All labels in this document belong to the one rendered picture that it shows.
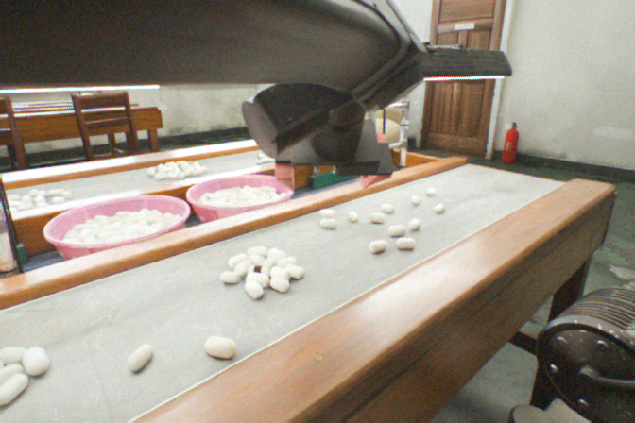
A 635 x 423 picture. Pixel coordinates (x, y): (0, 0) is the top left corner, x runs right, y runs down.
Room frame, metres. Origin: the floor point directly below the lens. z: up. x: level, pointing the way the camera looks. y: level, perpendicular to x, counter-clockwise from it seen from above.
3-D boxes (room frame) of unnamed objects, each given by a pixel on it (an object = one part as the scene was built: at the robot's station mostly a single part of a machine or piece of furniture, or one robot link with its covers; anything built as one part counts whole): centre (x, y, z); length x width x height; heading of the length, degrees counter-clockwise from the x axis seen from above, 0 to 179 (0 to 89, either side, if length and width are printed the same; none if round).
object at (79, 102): (2.59, 1.34, 0.45); 0.44 x 0.43 x 0.91; 155
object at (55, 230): (0.72, 0.41, 0.72); 0.27 x 0.27 x 0.10
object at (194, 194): (0.90, 0.19, 0.72); 0.27 x 0.27 x 0.10
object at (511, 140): (4.27, -2.25, 0.25); 0.18 x 0.14 x 0.49; 135
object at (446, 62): (0.96, -0.31, 1.08); 0.62 x 0.08 x 0.07; 131
